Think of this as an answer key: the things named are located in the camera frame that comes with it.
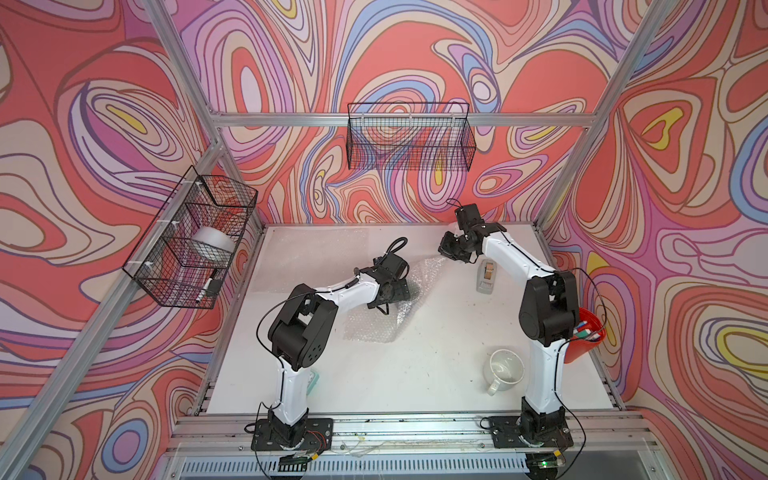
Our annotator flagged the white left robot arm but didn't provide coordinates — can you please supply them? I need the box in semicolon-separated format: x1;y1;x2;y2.
267;253;410;428

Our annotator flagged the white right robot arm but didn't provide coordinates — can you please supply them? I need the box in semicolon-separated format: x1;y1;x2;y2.
438;203;580;419

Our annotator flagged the grey tape dispenser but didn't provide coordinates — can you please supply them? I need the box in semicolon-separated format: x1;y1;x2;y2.
476;259;496;295

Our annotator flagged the white mug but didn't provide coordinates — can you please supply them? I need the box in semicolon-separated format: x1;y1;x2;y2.
483;349;525;396

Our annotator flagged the teal alarm clock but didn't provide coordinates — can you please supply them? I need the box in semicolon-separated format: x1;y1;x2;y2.
306;369;320;395

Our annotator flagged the red pen cup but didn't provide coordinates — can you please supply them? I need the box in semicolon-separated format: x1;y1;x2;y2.
565;308;605;364

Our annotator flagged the white tape roll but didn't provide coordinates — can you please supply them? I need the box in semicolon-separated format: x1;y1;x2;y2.
191;226;235;265

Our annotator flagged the black marker in basket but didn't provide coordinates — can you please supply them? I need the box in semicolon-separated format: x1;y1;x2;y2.
195;271;216;304

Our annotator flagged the back wire basket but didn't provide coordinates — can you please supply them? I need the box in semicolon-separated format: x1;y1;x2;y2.
346;100;477;172

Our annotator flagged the wire basket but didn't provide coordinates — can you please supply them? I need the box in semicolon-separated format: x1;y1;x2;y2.
122;167;258;310
346;100;477;172

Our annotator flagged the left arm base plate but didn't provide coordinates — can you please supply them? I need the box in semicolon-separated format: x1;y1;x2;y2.
251;418;334;453

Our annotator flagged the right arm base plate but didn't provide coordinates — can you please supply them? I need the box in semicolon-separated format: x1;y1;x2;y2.
480;412;574;450

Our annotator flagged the left wire basket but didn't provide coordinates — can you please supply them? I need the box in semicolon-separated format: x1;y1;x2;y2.
122;167;258;310

